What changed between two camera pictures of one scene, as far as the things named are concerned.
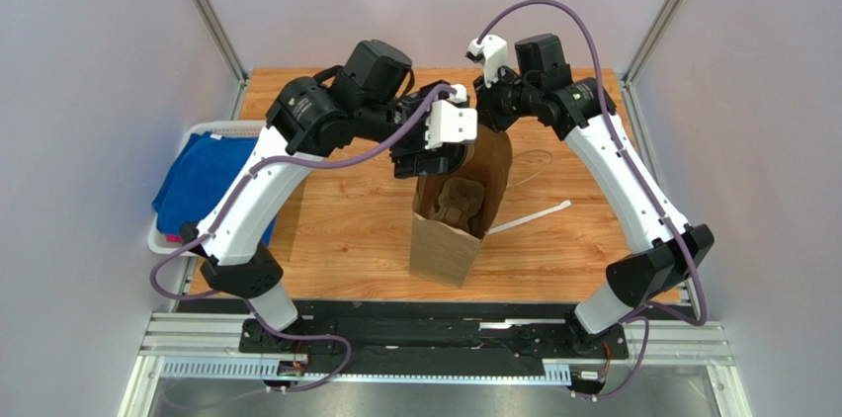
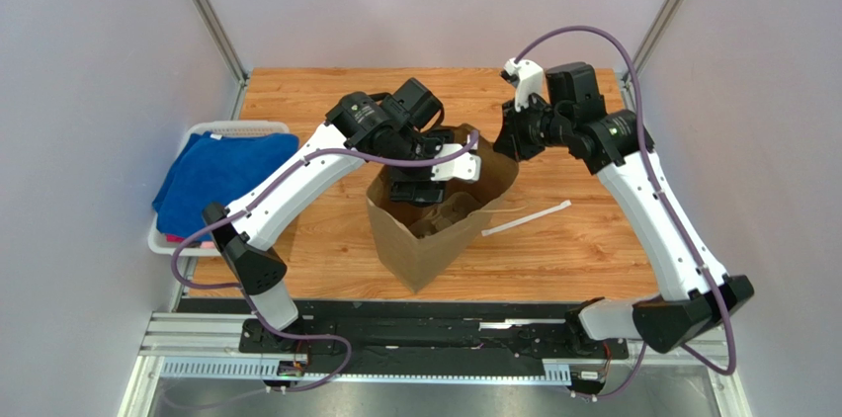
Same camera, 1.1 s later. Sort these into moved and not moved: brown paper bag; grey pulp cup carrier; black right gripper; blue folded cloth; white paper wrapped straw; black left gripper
Moved: black left gripper; brown paper bag; grey pulp cup carrier; black right gripper
Not moved: white paper wrapped straw; blue folded cloth
